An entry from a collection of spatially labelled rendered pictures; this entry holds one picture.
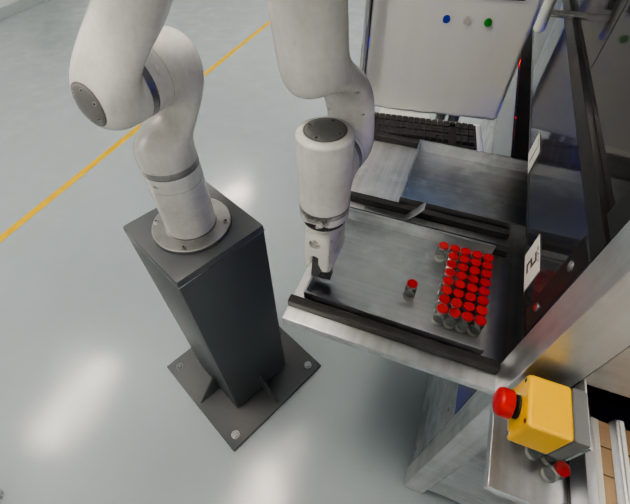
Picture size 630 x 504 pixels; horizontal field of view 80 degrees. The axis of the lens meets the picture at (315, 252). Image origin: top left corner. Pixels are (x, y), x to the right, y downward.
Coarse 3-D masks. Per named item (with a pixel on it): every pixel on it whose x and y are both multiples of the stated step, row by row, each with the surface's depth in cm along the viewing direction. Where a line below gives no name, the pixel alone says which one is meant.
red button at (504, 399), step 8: (496, 392) 52; (504, 392) 51; (512, 392) 51; (496, 400) 51; (504, 400) 50; (512, 400) 50; (496, 408) 51; (504, 408) 50; (512, 408) 50; (504, 416) 51
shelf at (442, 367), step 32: (384, 160) 106; (384, 192) 97; (512, 256) 83; (512, 288) 78; (288, 320) 74; (320, 320) 73; (512, 320) 73; (384, 352) 69; (416, 352) 69; (480, 384) 65
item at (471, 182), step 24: (432, 144) 106; (432, 168) 103; (456, 168) 103; (480, 168) 103; (504, 168) 103; (408, 192) 97; (432, 192) 97; (456, 192) 97; (480, 192) 97; (504, 192) 97; (480, 216) 87; (504, 216) 91
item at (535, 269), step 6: (534, 246) 65; (528, 252) 68; (534, 252) 64; (528, 258) 67; (534, 258) 63; (534, 264) 63; (528, 270) 65; (534, 270) 62; (528, 276) 64; (534, 276) 61; (528, 282) 63
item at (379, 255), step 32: (352, 224) 90; (384, 224) 88; (352, 256) 83; (384, 256) 83; (416, 256) 83; (320, 288) 78; (352, 288) 78; (384, 288) 78; (384, 320) 70; (416, 320) 73; (480, 352) 66
